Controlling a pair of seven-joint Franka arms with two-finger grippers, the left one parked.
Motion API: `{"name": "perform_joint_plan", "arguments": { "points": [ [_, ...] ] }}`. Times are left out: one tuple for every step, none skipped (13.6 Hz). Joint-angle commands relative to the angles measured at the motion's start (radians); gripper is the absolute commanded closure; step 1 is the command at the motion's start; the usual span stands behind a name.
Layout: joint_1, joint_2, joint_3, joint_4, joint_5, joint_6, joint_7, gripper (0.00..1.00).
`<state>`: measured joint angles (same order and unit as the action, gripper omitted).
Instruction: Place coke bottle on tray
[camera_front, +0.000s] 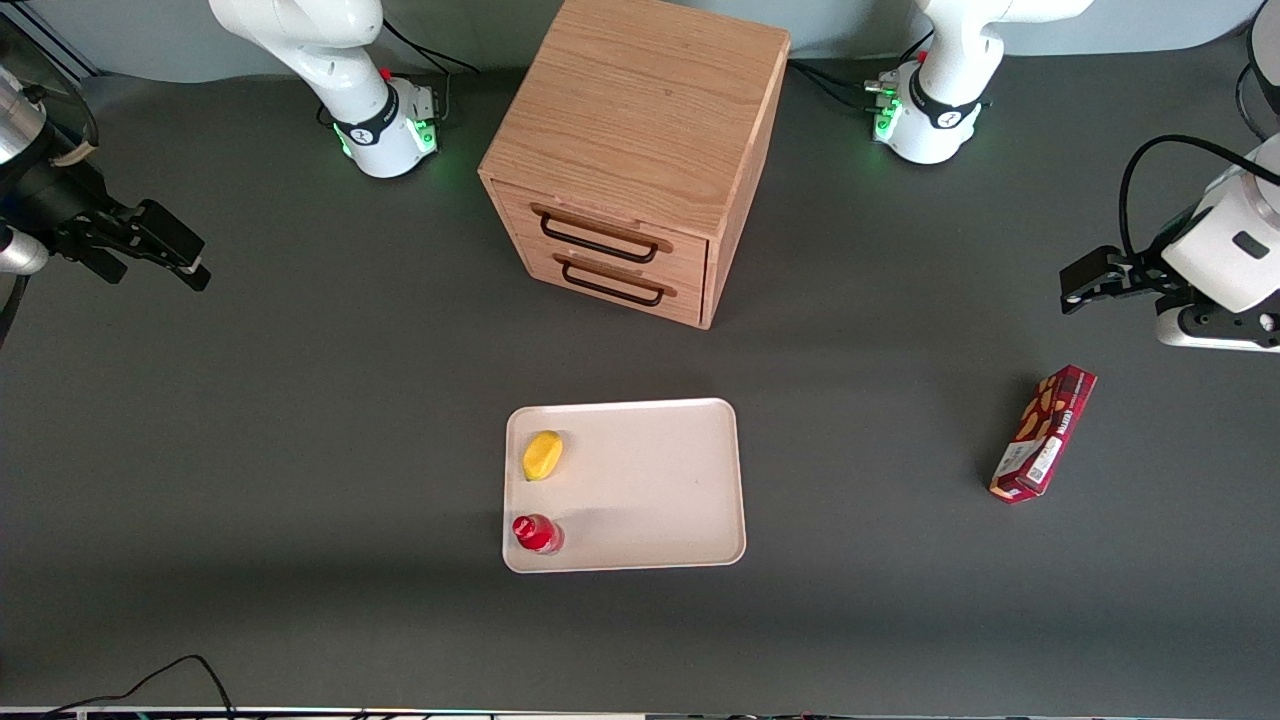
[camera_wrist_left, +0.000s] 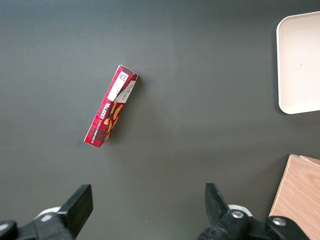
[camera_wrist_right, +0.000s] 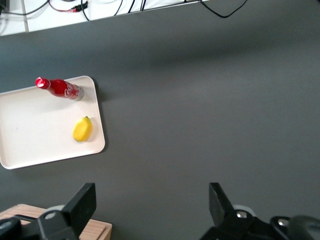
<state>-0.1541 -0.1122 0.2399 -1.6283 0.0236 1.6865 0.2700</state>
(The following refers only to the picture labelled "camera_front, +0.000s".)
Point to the red coke bottle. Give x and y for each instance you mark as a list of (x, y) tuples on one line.
[(536, 535)]

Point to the beige rectangular tray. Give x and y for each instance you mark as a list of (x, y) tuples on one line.
[(650, 480)]

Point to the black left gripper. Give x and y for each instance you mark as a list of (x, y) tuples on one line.
[(1140, 273)]

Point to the wooden two-drawer cabinet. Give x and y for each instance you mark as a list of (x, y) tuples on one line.
[(640, 110)]

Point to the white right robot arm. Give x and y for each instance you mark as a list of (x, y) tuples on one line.
[(330, 60)]

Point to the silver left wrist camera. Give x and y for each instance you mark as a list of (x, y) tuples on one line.
[(1215, 328)]

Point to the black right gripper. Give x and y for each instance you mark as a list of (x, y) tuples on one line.
[(62, 198)]

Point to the yellow lemon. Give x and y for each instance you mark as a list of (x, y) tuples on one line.
[(543, 456)]

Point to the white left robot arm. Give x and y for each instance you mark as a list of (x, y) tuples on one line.
[(940, 90)]

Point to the red snack box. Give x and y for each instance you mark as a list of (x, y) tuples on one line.
[(1045, 435)]

